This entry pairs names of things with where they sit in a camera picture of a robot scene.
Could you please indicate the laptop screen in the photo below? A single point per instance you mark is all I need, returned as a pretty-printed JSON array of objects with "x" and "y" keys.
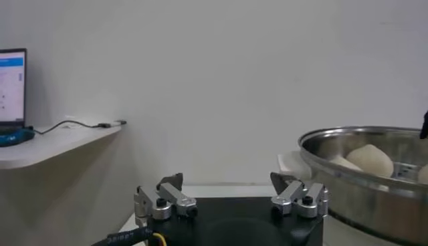
[{"x": 11, "y": 87}]

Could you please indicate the white side table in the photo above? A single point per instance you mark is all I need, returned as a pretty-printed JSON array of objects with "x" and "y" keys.
[{"x": 67, "y": 140}]

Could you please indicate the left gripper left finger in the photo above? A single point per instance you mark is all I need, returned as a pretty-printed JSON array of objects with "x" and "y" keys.
[{"x": 177, "y": 199}]

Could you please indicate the blue computer mouse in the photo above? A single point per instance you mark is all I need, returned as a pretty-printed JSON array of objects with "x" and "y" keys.
[{"x": 16, "y": 137}]

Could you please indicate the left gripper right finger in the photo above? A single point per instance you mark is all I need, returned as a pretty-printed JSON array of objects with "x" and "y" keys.
[{"x": 294, "y": 197}]

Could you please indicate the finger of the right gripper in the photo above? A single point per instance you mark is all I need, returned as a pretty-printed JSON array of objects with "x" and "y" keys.
[{"x": 425, "y": 127}]

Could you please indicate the stainless steel steamer basket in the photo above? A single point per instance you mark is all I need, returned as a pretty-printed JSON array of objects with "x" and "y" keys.
[{"x": 368, "y": 200}]

